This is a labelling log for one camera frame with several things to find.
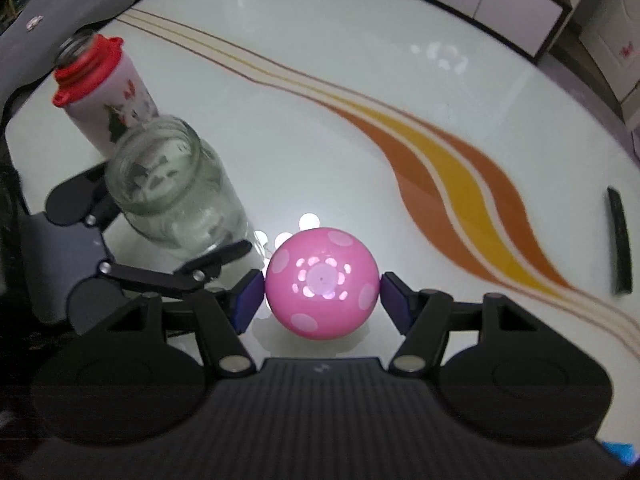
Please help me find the pink spotted ball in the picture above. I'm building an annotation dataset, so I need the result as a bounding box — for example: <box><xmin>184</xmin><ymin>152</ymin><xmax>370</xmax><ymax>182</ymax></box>
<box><xmin>265</xmin><ymin>228</ymin><xmax>379</xmax><ymax>341</ymax></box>

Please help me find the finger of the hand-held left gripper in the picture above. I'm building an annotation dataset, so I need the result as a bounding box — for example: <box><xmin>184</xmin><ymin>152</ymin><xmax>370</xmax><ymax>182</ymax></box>
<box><xmin>44</xmin><ymin>161</ymin><xmax>123</xmax><ymax>228</ymax></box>
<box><xmin>96</xmin><ymin>239</ymin><xmax>254</xmax><ymax>297</ymax></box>

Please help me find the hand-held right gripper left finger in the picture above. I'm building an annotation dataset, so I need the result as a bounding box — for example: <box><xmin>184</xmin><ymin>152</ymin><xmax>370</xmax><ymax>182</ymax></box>
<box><xmin>75</xmin><ymin>269</ymin><xmax>266</xmax><ymax>376</ymax></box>

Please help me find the white door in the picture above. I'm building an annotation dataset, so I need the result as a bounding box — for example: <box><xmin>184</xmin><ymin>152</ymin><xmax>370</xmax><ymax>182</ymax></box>
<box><xmin>580</xmin><ymin>0</ymin><xmax>640</xmax><ymax>131</ymax></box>

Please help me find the blue wrapper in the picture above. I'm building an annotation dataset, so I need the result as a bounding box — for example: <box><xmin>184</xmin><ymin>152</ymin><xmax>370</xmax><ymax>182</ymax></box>
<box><xmin>602</xmin><ymin>440</ymin><xmax>640</xmax><ymax>467</ymax></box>

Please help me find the clear glass bottle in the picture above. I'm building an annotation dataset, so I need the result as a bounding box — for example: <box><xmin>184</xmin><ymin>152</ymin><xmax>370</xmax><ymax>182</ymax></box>
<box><xmin>105</xmin><ymin>116</ymin><xmax>264</xmax><ymax>263</ymax></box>

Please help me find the red and white thermos bottle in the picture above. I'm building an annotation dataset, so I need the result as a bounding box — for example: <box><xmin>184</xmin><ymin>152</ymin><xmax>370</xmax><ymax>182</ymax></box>
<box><xmin>52</xmin><ymin>30</ymin><xmax>160</xmax><ymax>161</ymax></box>

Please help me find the grey seat cushion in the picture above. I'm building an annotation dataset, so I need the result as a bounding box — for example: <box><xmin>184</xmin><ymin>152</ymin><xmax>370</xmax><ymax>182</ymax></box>
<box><xmin>0</xmin><ymin>0</ymin><xmax>151</xmax><ymax>126</ymax></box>

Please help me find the white television cabinet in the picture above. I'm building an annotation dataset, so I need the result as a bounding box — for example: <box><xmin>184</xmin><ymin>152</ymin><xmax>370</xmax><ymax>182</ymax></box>
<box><xmin>477</xmin><ymin>0</ymin><xmax>573</xmax><ymax>63</ymax></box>

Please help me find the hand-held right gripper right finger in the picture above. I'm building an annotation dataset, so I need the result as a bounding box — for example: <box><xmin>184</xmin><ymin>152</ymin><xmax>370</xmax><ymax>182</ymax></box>
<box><xmin>381</xmin><ymin>271</ymin><xmax>576</xmax><ymax>375</ymax></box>

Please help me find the black remote control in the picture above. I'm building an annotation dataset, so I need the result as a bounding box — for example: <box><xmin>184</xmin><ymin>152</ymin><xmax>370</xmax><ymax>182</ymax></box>
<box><xmin>606</xmin><ymin>186</ymin><xmax>632</xmax><ymax>295</ymax></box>

